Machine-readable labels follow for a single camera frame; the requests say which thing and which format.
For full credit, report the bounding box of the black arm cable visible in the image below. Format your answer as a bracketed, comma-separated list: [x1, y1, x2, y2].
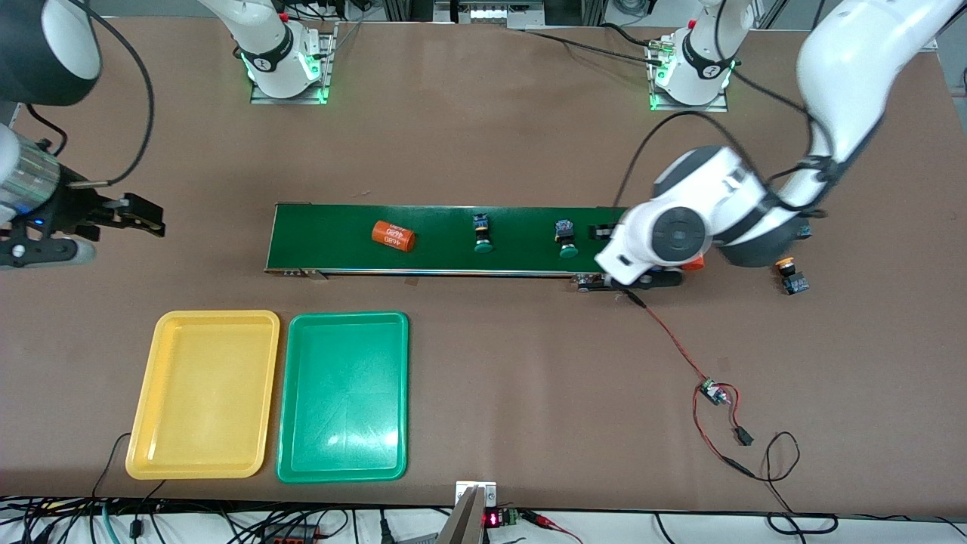
[621, 45, 832, 220]
[26, 0, 156, 188]

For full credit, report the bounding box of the red black motor wire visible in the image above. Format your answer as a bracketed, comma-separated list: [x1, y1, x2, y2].
[624, 289, 712, 388]

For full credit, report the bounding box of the red black power wire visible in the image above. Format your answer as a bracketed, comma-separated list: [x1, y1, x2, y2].
[692, 382, 756, 478]

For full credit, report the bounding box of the thin black wire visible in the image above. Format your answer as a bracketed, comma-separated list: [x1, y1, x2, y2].
[744, 432, 839, 534]

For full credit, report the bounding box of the white electronics unit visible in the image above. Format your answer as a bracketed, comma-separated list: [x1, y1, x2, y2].
[452, 0, 546, 29]

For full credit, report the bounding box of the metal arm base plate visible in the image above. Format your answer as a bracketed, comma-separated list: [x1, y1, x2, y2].
[252, 30, 332, 105]
[648, 38, 731, 114]

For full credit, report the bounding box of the black base cable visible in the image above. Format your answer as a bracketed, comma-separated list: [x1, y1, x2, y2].
[520, 29, 666, 60]

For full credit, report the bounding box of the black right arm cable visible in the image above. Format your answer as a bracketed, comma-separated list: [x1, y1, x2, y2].
[26, 0, 156, 188]

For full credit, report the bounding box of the red clip lead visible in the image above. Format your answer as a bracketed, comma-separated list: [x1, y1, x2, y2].
[521, 510, 584, 544]

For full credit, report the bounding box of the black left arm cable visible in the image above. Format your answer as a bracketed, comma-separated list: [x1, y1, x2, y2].
[621, 45, 832, 220]

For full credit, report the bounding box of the yellow plastic tray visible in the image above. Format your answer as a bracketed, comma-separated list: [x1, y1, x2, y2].
[125, 310, 281, 481]

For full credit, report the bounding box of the green conveyor belt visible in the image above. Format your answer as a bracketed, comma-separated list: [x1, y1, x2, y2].
[264, 202, 641, 294]

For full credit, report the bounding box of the black orange power strip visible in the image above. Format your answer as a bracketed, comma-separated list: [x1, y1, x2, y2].
[261, 524, 322, 544]

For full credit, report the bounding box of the silver camera mount bracket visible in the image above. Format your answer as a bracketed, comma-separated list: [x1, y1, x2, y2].
[444, 481, 498, 544]

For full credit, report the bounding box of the green plastic tray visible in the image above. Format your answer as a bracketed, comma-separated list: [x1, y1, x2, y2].
[276, 311, 409, 484]

